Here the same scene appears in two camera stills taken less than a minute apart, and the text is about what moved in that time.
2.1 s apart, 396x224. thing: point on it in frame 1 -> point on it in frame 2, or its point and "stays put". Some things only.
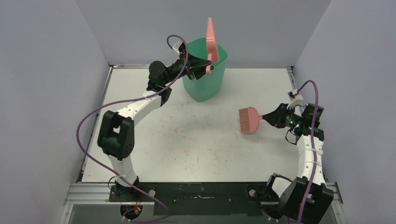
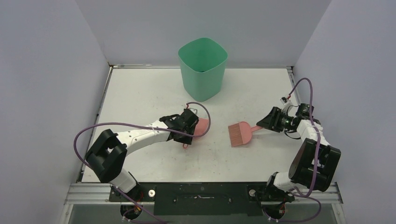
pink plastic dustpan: [212, 49] -> [201, 127]
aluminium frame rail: [98, 193] stays put
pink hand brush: [249, 119] -> [241, 133]
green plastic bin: [209, 85] stays put
